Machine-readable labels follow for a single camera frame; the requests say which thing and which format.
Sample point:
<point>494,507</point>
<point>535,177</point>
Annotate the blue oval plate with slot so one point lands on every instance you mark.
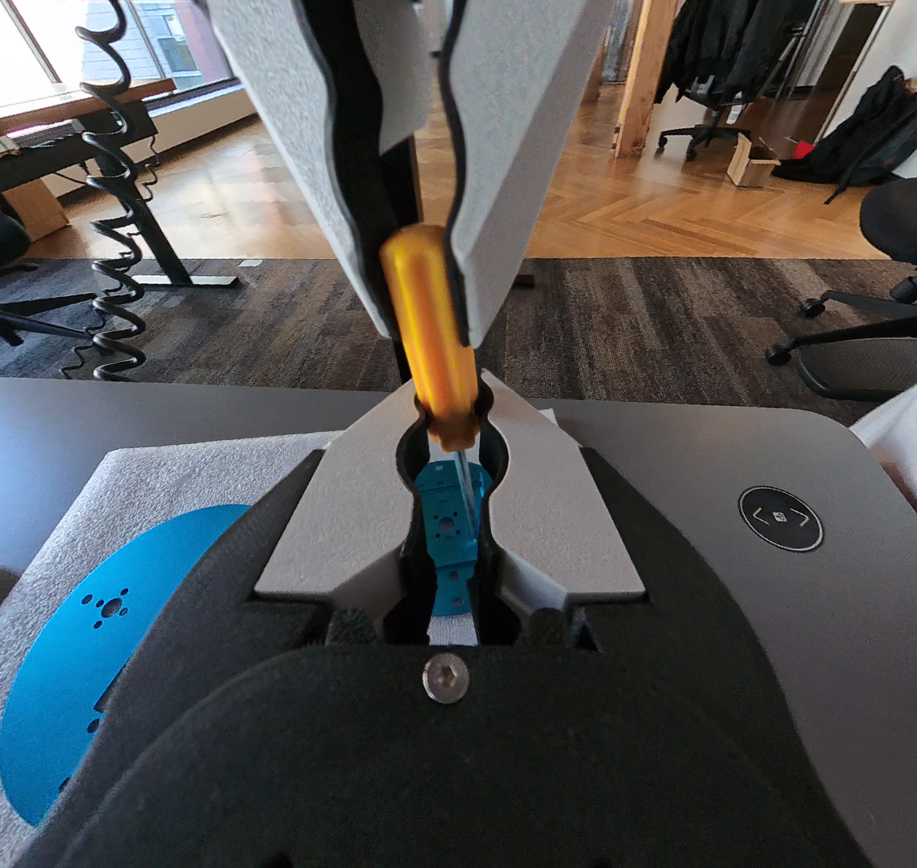
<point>107,596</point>

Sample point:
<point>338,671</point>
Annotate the white foam sheet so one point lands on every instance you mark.
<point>179,467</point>

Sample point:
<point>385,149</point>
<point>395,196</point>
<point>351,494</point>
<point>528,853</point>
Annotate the black backpack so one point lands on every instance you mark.
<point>867,137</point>

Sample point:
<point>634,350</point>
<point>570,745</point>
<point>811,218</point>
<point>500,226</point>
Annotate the chair with black jackets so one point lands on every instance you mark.
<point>738,23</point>

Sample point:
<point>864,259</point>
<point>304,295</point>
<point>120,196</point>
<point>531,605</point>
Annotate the black stand base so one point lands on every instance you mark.
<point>43,324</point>

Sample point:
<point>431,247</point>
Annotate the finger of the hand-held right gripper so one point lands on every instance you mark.
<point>279,59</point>
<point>523,94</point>

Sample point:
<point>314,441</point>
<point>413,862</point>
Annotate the large window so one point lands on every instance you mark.
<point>43,44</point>

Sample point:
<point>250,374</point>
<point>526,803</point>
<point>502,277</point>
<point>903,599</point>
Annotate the open cardboard box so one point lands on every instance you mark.
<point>749,166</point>

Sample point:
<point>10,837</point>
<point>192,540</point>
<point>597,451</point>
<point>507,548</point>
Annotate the brown cardboard box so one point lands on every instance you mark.
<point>36,213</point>

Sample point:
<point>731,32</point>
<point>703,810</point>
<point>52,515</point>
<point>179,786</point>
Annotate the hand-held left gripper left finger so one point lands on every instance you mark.
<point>337,538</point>

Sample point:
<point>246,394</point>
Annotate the black office chair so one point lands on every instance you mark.
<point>14,238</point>
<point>860,367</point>

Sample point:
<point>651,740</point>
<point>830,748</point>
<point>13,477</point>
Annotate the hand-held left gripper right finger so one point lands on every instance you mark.
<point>566,538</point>

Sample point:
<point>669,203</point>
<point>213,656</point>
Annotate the round black desk control panel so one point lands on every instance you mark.
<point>781,517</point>

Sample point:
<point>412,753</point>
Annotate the small blue plate with bracket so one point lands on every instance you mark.
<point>448,524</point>

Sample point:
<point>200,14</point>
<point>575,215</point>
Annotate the wooden table with black legs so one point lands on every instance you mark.
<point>71,102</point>

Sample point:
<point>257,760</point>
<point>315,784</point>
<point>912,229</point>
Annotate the wooden pillar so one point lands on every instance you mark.
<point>648,59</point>

